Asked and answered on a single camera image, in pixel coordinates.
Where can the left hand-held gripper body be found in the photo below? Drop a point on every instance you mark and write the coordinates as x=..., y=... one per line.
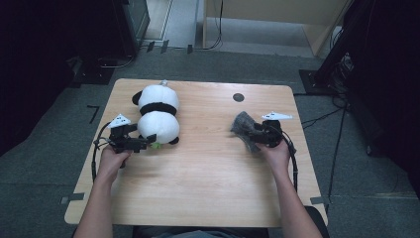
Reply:
x=120, y=139

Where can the person's grey clothing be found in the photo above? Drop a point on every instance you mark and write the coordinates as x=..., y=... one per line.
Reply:
x=198, y=235

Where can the grey fluffy cloth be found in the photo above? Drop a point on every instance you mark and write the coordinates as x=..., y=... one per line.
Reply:
x=242, y=124

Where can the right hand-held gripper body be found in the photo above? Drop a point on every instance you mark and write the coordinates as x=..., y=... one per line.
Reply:
x=270, y=134

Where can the grey floor tape strip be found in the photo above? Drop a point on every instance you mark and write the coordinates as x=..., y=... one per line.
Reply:
x=319, y=200
x=72, y=197

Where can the person's right hand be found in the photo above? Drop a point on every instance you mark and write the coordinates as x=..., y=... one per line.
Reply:
x=277, y=158

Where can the black metal stand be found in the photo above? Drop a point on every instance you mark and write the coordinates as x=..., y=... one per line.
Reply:
x=325, y=76

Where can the person's left hand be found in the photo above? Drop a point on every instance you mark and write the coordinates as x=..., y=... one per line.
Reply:
x=112, y=162

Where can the black flat stand base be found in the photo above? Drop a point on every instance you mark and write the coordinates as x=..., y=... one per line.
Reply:
x=92, y=72

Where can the panda plush toy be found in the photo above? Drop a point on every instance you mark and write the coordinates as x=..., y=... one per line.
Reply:
x=158, y=127

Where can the dark round table grommet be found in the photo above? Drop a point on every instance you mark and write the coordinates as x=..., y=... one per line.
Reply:
x=238, y=97

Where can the dark curtain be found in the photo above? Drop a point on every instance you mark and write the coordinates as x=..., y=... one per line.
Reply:
x=39, y=66
x=389, y=82

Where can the dark short floor tape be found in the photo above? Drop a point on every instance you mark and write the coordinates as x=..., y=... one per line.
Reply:
x=189, y=49
x=164, y=46

